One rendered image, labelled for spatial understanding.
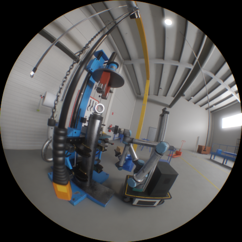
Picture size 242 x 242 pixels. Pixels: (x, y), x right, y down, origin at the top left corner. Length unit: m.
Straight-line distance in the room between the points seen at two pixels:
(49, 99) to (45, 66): 1.59
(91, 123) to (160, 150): 0.92
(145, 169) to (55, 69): 3.29
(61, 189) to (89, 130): 0.94
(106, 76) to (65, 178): 1.12
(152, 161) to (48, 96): 1.80
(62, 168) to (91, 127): 0.92
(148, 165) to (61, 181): 0.83
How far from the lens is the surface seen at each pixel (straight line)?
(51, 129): 0.38
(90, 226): 1.45
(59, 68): 3.09
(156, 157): 0.89
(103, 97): 1.42
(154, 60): 7.18
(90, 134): 1.14
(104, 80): 1.12
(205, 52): 5.27
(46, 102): 1.60
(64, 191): 0.35
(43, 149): 0.40
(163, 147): 0.84
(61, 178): 0.30
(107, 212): 1.58
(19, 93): 2.75
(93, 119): 1.13
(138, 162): 1.66
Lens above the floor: 1.41
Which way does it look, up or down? 3 degrees up
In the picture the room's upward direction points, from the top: 13 degrees clockwise
